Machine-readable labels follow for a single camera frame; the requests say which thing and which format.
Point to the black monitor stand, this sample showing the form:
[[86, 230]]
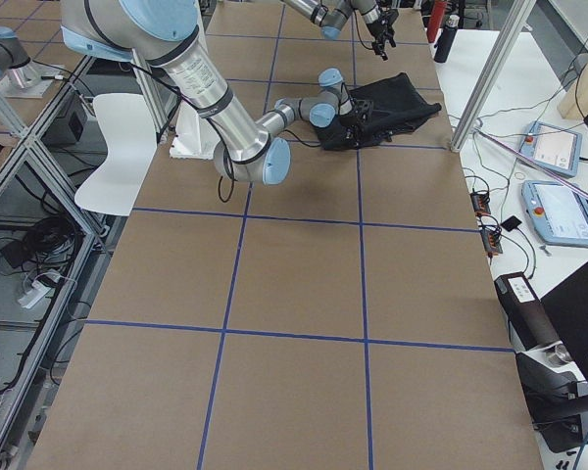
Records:
[[557, 402]]

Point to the black water bottle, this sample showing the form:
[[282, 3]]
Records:
[[446, 39]]

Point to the black graphic t-shirt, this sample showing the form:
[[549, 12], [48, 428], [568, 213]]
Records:
[[398, 109]]

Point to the orange terminal block upper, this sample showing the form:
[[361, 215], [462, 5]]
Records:
[[480, 201]]

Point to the lower teach pendant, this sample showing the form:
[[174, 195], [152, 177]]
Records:
[[558, 215]]

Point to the red bottle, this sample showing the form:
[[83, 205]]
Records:
[[436, 17]]

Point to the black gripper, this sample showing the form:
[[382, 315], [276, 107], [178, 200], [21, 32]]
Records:
[[351, 123], [376, 30]]

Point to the teach pendant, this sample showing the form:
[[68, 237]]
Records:
[[552, 147], [558, 215]]

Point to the small black pad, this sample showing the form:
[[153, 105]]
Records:
[[511, 223]]

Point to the aluminium frame post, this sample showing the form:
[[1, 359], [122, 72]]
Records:
[[502, 48]]

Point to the black power adapter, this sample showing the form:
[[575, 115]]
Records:
[[68, 125]]

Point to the black box with label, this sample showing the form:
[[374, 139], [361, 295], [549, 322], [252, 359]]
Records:
[[525, 311]]

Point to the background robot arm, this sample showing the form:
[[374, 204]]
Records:
[[20, 76]]

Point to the upper teach pendant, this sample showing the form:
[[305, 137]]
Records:
[[552, 147]]

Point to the white plastic chair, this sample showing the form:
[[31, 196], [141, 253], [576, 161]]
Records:
[[130, 136]]

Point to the white power strip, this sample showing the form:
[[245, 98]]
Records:
[[39, 288]]

